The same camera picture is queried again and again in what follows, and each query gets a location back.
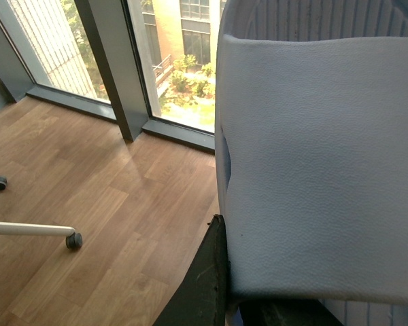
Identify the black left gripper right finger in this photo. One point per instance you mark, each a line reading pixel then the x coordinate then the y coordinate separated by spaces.
pixel 283 312

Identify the light blue slide slipper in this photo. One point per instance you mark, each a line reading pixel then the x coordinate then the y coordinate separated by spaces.
pixel 312 155

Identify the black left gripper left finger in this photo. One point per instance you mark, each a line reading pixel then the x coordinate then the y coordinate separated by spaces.
pixel 200 299

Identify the white office chair base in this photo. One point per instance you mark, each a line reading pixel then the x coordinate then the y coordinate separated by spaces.
pixel 73 239

